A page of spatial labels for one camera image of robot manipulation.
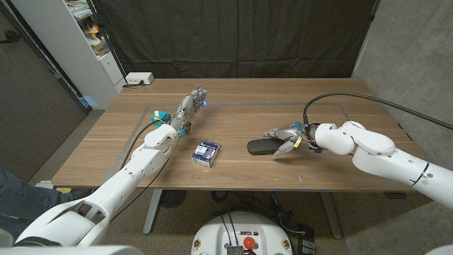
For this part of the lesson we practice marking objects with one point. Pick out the red emergency stop button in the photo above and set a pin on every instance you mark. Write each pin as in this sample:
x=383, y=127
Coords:
x=249, y=242

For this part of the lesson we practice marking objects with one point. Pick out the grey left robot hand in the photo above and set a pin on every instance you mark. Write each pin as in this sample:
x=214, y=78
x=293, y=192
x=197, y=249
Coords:
x=187, y=110

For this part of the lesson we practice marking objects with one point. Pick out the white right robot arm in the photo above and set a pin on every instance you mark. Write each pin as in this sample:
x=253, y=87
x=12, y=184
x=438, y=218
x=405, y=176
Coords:
x=375, y=148

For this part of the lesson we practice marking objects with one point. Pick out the black round grille object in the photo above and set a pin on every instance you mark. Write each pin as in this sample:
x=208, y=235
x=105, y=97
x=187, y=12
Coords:
x=172, y=198

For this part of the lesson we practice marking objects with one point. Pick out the black glasses case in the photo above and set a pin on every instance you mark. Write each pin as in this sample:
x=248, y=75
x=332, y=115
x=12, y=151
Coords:
x=260, y=147

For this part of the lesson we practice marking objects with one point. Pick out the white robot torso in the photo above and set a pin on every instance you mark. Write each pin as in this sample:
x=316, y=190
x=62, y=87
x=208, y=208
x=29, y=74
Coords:
x=212, y=233

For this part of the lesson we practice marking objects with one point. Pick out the white shelf cabinet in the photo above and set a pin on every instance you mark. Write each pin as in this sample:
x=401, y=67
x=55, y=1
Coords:
x=70, y=53

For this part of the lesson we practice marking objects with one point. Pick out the cardboard box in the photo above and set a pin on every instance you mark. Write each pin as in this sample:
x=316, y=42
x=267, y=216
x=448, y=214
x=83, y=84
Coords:
x=101, y=46

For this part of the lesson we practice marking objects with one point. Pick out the white power strip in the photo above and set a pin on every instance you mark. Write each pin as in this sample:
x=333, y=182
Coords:
x=139, y=78

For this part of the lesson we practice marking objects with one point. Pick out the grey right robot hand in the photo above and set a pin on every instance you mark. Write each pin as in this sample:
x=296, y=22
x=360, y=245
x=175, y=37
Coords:
x=293, y=134

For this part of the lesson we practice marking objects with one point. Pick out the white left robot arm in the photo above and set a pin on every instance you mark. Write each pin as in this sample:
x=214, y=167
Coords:
x=124, y=177

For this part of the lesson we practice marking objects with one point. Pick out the orange toy figure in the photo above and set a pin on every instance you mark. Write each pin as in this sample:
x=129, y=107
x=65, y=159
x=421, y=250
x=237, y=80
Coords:
x=92, y=31

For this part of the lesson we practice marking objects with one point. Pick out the blue package box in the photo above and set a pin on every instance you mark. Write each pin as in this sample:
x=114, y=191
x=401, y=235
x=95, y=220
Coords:
x=206, y=153

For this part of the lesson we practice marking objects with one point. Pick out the black curtain backdrop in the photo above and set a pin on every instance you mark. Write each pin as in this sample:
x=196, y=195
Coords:
x=233, y=35

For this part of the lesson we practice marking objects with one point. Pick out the person's leg in jeans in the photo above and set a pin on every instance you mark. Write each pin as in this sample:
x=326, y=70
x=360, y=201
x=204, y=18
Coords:
x=21, y=202

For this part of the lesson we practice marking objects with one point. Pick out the grey table leg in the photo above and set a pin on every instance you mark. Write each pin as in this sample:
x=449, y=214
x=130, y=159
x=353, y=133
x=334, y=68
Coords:
x=152, y=212
x=331, y=216

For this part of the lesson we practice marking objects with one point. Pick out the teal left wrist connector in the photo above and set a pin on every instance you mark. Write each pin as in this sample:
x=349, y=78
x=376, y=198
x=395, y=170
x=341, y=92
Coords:
x=159, y=116

